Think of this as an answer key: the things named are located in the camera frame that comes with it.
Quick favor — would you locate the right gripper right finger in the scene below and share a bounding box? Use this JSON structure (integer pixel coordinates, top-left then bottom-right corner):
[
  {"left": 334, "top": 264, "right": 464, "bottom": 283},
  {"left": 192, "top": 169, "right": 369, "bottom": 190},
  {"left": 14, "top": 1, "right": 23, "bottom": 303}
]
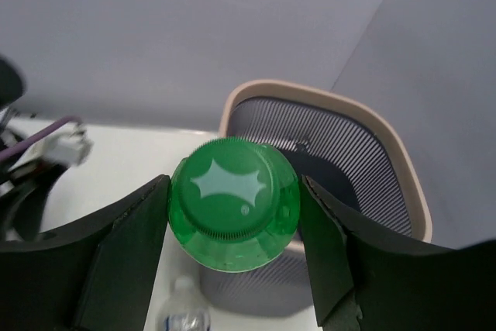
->
[{"left": 300, "top": 178, "right": 495, "bottom": 330}]

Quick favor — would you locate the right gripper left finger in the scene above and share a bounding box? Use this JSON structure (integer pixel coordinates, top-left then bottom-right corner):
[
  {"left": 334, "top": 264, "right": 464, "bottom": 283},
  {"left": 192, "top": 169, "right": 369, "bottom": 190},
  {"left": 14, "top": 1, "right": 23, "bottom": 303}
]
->
[{"left": 1, "top": 175, "right": 171, "bottom": 330}]

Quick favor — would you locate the clear bottle white cap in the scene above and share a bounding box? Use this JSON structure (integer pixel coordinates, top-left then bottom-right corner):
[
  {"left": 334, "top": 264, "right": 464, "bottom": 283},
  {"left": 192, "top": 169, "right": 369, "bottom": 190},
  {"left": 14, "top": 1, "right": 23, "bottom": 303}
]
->
[{"left": 156, "top": 276, "right": 211, "bottom": 331}]

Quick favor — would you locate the small green bottle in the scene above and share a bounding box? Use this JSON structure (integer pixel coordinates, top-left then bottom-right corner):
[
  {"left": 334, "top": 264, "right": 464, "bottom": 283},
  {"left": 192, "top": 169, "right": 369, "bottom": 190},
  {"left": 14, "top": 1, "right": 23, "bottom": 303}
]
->
[{"left": 167, "top": 137, "right": 301, "bottom": 273}]

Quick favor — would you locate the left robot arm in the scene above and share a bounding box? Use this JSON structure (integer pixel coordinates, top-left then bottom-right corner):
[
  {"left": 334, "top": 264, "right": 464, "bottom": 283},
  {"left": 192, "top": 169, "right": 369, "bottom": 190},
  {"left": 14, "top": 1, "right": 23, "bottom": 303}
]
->
[{"left": 1, "top": 56, "right": 50, "bottom": 241}]

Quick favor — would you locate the grey mesh waste bin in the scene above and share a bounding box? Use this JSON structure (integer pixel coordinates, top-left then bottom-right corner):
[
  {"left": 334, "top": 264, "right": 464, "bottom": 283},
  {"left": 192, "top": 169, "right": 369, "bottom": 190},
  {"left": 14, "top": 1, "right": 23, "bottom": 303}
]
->
[{"left": 200, "top": 80, "right": 432, "bottom": 317}]

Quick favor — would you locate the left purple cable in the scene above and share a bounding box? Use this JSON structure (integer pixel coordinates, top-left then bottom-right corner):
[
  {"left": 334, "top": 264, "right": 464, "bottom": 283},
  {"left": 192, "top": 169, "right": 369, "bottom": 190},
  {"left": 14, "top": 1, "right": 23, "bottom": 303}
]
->
[{"left": 0, "top": 116, "right": 81, "bottom": 161}]

